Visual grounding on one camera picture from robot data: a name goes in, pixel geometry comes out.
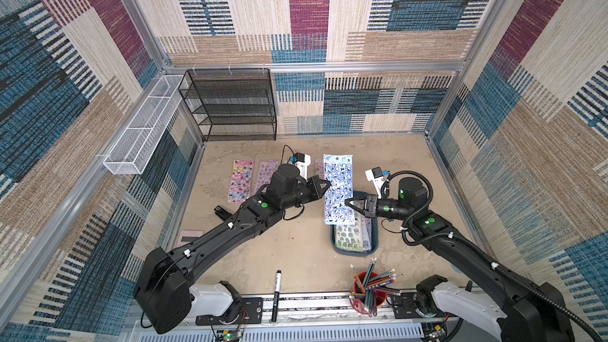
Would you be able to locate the green frog sticker sheet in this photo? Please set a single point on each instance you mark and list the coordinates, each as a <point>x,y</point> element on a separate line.
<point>351,238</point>

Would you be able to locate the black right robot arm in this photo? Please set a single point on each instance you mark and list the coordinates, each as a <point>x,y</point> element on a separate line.
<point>514,308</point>

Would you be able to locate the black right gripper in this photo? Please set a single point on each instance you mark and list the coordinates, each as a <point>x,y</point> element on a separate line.
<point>370,206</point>

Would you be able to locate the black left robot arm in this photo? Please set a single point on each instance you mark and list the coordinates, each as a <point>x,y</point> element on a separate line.
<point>163,286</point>

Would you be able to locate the pink bonbon sticker sheet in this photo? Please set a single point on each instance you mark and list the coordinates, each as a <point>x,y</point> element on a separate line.
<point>319,168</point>

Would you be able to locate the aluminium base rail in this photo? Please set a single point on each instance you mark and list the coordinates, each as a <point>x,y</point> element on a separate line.
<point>316,316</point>

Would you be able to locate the black marker pen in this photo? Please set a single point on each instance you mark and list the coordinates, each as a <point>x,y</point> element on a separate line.
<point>276,297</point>

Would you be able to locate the purple sticker sheet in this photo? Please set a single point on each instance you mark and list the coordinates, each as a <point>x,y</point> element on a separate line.
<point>265,171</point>

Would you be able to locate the black wire shelf rack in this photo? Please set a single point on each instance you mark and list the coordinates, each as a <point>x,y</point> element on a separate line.
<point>231,104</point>

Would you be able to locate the blue penguin sticker sheet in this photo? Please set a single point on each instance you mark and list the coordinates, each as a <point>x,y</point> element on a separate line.
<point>338,170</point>

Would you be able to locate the pink calculator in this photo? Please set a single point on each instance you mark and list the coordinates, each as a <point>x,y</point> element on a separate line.
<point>186,237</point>

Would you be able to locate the white wire mesh basket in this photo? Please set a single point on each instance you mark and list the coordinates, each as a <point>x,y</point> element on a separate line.
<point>137,143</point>

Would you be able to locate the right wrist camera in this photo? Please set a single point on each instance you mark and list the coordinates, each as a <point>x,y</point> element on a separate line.
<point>377,177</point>

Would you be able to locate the pink cat sticker sheet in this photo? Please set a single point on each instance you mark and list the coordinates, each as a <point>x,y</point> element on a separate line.
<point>240,185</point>

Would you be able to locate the red pencil cup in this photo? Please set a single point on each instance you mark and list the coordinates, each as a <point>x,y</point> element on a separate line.
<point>358,297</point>

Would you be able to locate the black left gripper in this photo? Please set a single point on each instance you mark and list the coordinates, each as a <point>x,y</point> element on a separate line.
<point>313,185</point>

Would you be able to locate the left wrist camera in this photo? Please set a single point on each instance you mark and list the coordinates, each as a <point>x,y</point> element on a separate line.
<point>302,162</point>

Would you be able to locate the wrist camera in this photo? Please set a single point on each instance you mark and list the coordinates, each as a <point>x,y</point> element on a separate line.
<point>302,162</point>
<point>377,177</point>

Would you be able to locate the teal plastic storage box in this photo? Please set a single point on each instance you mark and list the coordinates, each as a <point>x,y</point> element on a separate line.
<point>371,228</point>

